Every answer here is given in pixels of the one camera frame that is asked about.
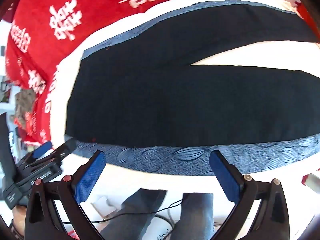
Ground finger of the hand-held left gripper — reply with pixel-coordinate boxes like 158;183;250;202
26;141;53;161
49;138;77;162

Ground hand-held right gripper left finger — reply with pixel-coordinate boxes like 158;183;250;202
24;151;107;240

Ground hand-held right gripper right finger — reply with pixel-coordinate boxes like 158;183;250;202
209;150;290;240

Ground black pants with blue trim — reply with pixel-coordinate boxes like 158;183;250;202
64;0;320;176

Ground person's left hand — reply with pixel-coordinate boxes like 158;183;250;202
11;205;27;230

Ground white plastic floor object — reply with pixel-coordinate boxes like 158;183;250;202
90;196;118;217

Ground brown furry object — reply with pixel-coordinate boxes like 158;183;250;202
14;89;35;128

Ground person's right leg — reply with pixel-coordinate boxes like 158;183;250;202
170;192;215;240

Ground red blanket with white print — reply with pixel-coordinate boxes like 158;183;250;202
5;0;320;146

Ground dark beaded bracelet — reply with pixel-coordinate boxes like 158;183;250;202
9;219;25;240

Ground thin black cable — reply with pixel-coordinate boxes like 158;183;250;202
62;199;184;225

